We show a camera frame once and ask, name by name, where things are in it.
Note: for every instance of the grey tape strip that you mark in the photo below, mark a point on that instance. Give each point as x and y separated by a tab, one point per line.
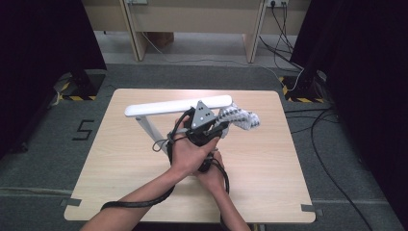
311	209
70	202

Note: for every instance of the white desk lamp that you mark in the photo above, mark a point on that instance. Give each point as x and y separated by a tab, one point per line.
160	107

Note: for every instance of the beige wooden desk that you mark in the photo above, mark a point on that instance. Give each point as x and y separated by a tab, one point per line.
198	16

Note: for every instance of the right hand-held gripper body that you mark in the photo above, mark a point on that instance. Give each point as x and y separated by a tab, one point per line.
207	163

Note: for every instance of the white wall power outlet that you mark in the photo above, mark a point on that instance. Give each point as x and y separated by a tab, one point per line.
277	3

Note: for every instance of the brown cardboard box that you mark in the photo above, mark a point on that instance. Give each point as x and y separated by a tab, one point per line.
162	39

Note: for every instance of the black stand base striped tape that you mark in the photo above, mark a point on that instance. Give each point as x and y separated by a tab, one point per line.
301	88
83	85

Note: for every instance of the person's right hand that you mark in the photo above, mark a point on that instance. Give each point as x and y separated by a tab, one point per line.
215	178

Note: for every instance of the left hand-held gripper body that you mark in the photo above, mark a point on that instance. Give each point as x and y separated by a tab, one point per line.
202	117

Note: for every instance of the black curtain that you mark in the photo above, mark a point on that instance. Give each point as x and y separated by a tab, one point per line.
38	64
369	80

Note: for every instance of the striped white cloth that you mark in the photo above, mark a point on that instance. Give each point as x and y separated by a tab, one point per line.
243	118

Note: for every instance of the person's left hand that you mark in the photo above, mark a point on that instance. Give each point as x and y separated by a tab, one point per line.
187	157

